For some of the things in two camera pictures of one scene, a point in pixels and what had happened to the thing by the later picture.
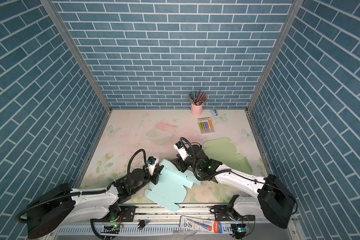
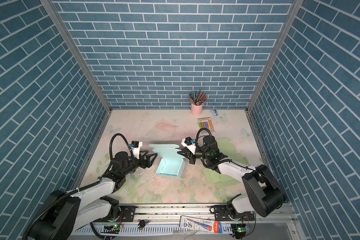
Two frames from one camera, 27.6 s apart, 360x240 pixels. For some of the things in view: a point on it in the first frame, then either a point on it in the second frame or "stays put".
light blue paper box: x=170 y=189 -> x=172 y=163
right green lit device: x=240 y=230 stays put
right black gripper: x=180 y=165 -> x=190 y=156
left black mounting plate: x=127 y=214 stays put
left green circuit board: x=111 y=229 stays put
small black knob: x=141 y=224 stays put
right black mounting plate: x=223 y=212 stays put
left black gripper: x=156 y=174 -> x=147 y=164
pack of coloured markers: x=205 y=125 stays put
